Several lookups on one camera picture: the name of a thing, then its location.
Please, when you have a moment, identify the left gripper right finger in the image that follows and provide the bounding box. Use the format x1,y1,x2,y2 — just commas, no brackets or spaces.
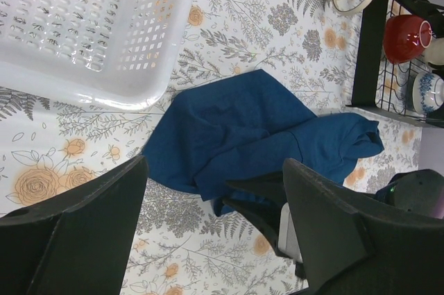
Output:
283,159,443,294

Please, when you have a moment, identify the blue white patterned bowl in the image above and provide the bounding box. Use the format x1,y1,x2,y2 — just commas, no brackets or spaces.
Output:
412,72,443,115

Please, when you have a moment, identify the black wire dish rack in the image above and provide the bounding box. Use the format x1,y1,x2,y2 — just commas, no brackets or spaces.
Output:
344,0,444,128

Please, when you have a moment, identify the blue t shirt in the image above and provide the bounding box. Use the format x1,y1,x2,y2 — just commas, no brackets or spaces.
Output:
142,69,384,216

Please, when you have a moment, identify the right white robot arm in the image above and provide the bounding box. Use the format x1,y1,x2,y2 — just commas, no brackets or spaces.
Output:
223,169,443,280

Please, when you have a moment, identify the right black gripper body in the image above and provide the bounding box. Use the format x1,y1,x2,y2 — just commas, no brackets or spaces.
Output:
223,171,306,278

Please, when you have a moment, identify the floral table mat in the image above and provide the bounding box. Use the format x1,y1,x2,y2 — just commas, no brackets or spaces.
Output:
0,0,422,295

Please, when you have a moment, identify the red bowl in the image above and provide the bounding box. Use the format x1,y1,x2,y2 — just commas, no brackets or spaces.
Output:
383,15,432,65

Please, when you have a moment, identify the white plastic basket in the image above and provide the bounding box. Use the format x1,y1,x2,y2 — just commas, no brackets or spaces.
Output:
1,0,193,112

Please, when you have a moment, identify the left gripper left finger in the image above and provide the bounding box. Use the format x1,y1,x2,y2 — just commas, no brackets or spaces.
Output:
1,155,148,294

